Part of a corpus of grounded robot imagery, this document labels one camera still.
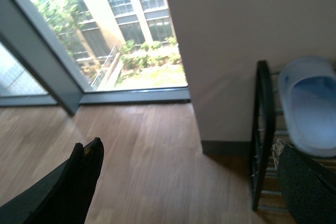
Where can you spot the light blue slipper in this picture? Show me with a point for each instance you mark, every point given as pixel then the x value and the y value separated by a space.
pixel 307 94

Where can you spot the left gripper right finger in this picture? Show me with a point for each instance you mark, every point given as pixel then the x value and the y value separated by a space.
pixel 307 186

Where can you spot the dark window frame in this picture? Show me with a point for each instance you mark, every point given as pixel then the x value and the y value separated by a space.
pixel 27 36

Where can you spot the black metal shoe rack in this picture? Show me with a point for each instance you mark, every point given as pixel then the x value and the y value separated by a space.
pixel 269 125

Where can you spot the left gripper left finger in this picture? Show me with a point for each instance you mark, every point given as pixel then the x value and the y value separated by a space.
pixel 62 196

